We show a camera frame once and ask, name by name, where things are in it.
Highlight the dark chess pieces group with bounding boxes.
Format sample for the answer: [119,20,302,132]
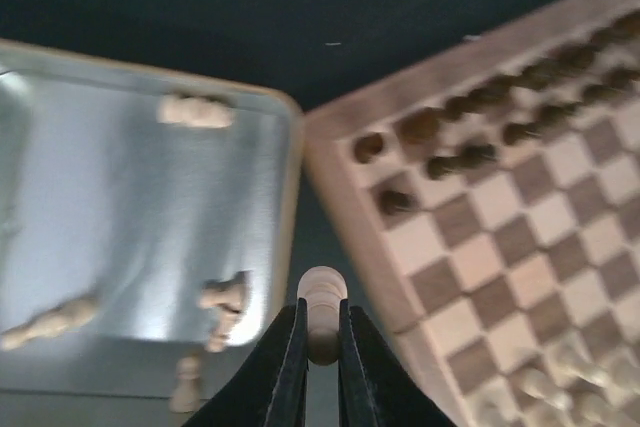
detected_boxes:
[350,9,639,217]

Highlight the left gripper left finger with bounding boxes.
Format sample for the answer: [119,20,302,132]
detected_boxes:
[184,299,308,427]

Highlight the white knight in tin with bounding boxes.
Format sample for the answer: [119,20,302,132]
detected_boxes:
[156,92,236,129]

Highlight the pile of white pieces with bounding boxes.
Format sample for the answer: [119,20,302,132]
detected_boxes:
[1,272,249,414]

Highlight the gold metal tin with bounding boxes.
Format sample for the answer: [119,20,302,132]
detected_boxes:
[1,40,303,426]

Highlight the wooden chess board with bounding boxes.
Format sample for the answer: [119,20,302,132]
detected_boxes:
[305,0,639,426]

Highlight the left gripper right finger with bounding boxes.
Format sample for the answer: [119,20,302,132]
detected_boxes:
[338,299,455,427]

